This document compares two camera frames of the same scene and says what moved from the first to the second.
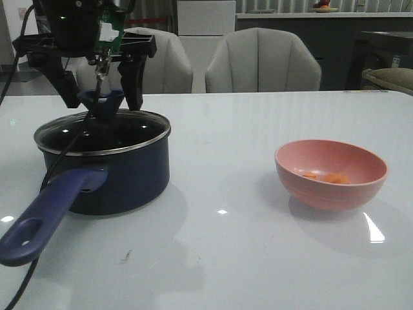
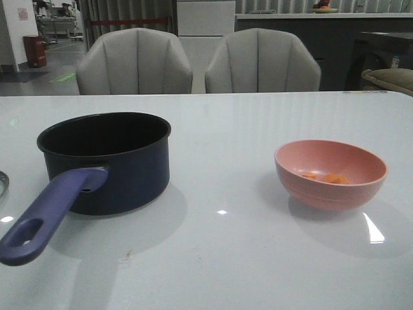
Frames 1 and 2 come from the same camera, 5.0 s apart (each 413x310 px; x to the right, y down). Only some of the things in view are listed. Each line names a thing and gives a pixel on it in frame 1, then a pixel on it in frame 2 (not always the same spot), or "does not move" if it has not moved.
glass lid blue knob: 110,128 to 4,178
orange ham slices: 332,177 does not move
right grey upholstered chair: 262,60 does not move
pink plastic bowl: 329,175 does not move
